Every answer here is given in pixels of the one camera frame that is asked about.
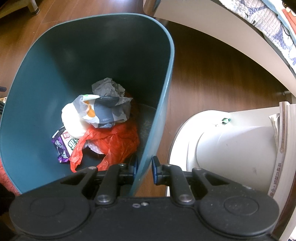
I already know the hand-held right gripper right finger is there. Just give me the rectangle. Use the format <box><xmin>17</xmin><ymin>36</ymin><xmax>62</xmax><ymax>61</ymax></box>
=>
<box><xmin>151</xmin><ymin>156</ymin><xmax>233</xmax><ymax>206</ymax></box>

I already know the white tissue wad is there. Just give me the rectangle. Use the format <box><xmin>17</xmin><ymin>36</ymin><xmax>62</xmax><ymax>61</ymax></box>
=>
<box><xmin>61</xmin><ymin>103</ymin><xmax>90</xmax><ymax>139</ymax></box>

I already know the red patterned cloth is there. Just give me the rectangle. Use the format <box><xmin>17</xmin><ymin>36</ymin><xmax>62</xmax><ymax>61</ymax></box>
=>
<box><xmin>0</xmin><ymin>160</ymin><xmax>23</xmax><ymax>195</ymax></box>

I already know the grey paper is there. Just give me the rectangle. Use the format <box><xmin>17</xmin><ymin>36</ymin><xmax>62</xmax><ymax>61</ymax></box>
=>
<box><xmin>92</xmin><ymin>77</ymin><xmax>127</xmax><ymax>98</ymax></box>

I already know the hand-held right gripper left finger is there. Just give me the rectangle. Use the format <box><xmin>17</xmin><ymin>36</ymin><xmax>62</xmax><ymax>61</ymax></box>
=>
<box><xmin>60</xmin><ymin>155</ymin><xmax>139</xmax><ymax>206</ymax></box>

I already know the white and purple snack packet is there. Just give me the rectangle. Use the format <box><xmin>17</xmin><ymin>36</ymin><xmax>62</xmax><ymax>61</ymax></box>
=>
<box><xmin>51</xmin><ymin>128</ymin><xmax>80</xmax><ymax>164</ymax></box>

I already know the red striped cloth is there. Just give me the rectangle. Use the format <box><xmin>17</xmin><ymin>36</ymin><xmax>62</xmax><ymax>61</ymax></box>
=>
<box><xmin>283</xmin><ymin>5</ymin><xmax>296</xmax><ymax>36</ymax></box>

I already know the grey wooden bench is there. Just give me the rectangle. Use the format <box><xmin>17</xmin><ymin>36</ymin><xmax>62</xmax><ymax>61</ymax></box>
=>
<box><xmin>0</xmin><ymin>0</ymin><xmax>39</xmax><ymax>19</ymax></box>

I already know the red plastic bag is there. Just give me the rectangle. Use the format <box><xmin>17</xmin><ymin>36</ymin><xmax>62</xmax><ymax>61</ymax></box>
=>
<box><xmin>69</xmin><ymin>93</ymin><xmax>140</xmax><ymax>173</ymax></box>

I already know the white round pedestal table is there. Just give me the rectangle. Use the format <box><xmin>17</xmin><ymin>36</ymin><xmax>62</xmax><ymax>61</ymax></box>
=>
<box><xmin>165</xmin><ymin>106</ymin><xmax>289</xmax><ymax>199</ymax></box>

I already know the dark teal trash bin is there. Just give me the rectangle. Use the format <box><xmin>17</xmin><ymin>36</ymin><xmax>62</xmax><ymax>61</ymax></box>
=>
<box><xmin>0</xmin><ymin>13</ymin><xmax>174</xmax><ymax>195</ymax></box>

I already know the white bed frame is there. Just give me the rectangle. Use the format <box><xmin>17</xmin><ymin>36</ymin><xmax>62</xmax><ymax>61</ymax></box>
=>
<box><xmin>143</xmin><ymin>0</ymin><xmax>296</xmax><ymax>96</ymax></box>

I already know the metal bed leg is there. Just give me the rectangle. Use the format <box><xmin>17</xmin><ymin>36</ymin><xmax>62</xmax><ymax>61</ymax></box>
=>
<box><xmin>143</xmin><ymin>0</ymin><xmax>161</xmax><ymax>11</ymax></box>

